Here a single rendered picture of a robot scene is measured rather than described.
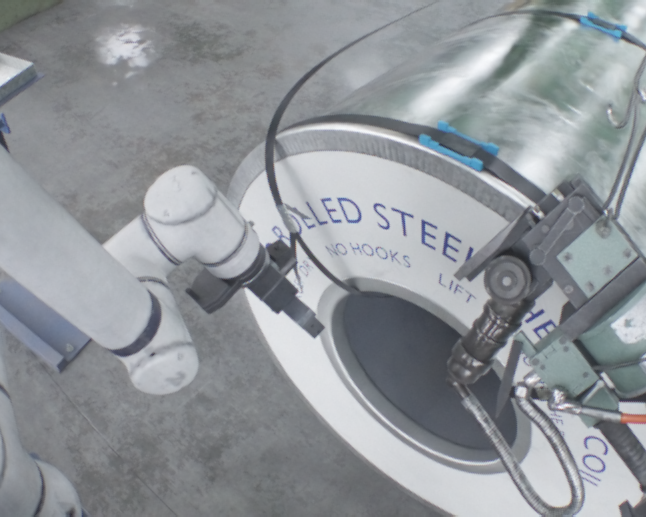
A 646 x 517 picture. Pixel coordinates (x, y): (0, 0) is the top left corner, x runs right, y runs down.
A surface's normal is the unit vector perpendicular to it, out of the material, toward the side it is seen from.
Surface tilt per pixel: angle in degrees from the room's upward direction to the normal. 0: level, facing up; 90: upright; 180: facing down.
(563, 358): 58
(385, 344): 49
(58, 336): 0
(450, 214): 90
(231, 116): 0
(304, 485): 0
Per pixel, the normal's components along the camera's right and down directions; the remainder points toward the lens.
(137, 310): 0.90, 0.07
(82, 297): 0.55, 0.57
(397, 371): 0.38, -0.34
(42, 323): -0.01, -0.69
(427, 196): -0.67, 0.55
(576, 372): -0.42, 0.18
